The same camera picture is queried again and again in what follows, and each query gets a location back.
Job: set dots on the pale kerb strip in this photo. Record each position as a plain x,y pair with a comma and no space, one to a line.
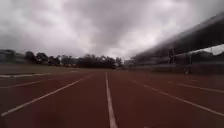
23,75

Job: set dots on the grass field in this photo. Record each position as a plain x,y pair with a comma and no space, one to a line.
33,69

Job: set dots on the row of trees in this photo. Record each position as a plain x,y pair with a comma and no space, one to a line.
86,62

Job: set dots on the grandstand building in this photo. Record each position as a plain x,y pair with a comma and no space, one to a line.
196,50

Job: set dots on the red running track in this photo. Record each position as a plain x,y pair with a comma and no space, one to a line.
140,106

